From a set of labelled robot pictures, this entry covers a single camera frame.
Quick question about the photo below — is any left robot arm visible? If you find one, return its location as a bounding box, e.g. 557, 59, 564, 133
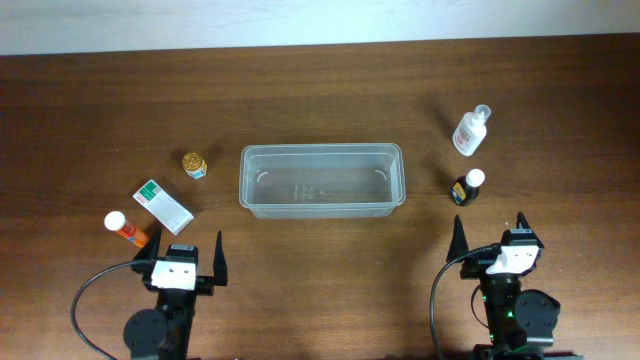
123, 230, 228, 360

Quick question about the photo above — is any right black cable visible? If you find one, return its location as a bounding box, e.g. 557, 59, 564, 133
429, 245, 501, 360

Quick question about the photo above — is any left black cable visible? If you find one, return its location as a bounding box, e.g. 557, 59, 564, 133
70, 259, 151, 360

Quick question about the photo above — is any black cable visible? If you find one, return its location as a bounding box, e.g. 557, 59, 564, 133
70, 259, 151, 360
429, 245, 501, 360

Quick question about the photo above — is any white spray bottle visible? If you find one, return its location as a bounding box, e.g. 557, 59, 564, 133
452, 104, 491, 157

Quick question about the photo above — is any clear plastic container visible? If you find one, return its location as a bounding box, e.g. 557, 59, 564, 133
239, 143, 406, 219

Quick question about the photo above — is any dark bottle white cap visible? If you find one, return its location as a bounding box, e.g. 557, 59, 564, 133
450, 169, 486, 206

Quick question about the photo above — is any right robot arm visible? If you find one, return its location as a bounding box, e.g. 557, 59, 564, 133
446, 213, 561, 359

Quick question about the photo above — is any small jar gold lid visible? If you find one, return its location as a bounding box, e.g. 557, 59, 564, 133
182, 152, 207, 179

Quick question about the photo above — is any white green medicine box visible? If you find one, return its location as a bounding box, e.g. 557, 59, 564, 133
132, 179, 194, 235

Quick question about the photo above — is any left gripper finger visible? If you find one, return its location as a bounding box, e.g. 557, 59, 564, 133
133, 228, 162, 261
212, 231, 228, 286

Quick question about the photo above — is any orange tube white cap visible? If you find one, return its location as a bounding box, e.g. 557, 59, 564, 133
104, 211, 149, 248

